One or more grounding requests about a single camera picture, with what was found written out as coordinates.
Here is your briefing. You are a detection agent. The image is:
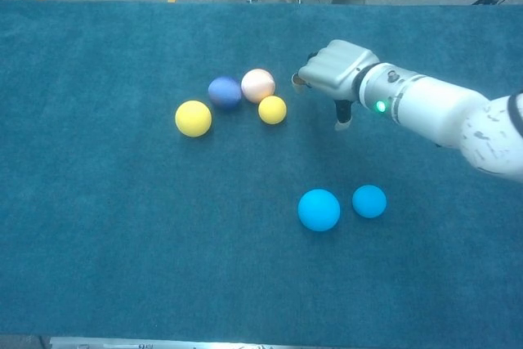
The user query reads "aluminium frame rail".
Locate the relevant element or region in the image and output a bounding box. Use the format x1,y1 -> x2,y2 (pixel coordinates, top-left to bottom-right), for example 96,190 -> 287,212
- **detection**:
48,336 -> 295,349

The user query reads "large yellow foam ball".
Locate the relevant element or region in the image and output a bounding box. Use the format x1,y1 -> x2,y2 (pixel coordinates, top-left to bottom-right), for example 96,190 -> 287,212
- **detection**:
174,100 -> 213,138

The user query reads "peach foam ball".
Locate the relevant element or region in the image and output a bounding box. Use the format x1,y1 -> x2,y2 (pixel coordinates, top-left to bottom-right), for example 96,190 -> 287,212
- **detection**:
240,68 -> 276,104

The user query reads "small yellow foam ball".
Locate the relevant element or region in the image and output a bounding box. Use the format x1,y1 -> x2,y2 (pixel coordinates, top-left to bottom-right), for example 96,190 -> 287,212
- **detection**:
257,95 -> 288,126

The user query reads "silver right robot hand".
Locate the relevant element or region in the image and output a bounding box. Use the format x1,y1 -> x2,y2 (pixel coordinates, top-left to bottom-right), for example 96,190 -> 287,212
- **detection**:
290,39 -> 381,132

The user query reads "large cyan foam ball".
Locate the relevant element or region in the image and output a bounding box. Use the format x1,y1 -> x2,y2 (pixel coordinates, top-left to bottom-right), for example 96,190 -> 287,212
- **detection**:
297,188 -> 342,232

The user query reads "teal carpet table cover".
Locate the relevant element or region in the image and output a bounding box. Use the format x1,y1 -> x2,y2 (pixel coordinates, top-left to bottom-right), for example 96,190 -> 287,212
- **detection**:
0,0 -> 523,348

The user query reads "purple foam ball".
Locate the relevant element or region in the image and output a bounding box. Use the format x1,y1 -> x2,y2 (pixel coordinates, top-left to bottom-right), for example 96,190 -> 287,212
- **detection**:
208,76 -> 243,110

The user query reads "small cyan foam ball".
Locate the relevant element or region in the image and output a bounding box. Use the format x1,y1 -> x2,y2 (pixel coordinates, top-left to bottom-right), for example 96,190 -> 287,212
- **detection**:
351,184 -> 387,219

